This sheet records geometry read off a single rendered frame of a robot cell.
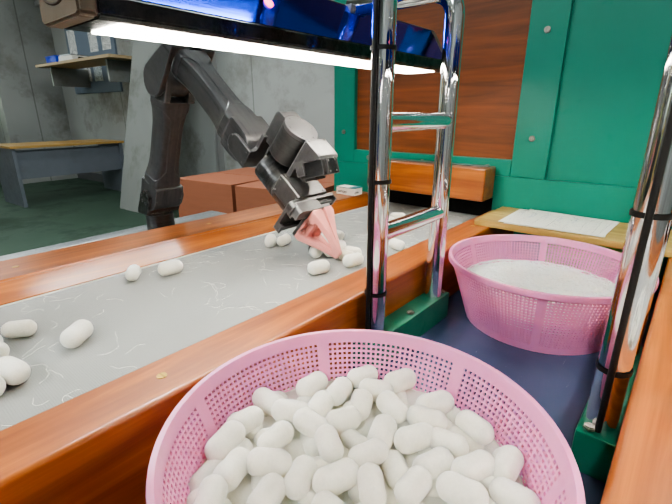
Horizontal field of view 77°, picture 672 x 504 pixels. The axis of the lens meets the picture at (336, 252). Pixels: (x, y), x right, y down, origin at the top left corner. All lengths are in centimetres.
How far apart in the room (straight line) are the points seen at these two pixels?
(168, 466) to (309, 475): 9
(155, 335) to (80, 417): 16
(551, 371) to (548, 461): 26
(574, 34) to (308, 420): 83
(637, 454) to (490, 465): 9
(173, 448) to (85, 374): 17
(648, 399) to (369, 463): 22
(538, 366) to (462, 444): 26
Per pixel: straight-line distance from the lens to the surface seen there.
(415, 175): 101
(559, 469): 32
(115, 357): 48
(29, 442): 36
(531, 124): 97
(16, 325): 56
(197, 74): 84
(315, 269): 62
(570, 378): 58
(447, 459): 33
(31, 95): 761
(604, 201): 95
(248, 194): 296
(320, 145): 66
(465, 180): 95
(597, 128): 95
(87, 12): 42
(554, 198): 96
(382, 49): 45
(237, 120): 75
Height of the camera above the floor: 97
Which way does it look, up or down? 18 degrees down
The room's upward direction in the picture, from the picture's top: straight up
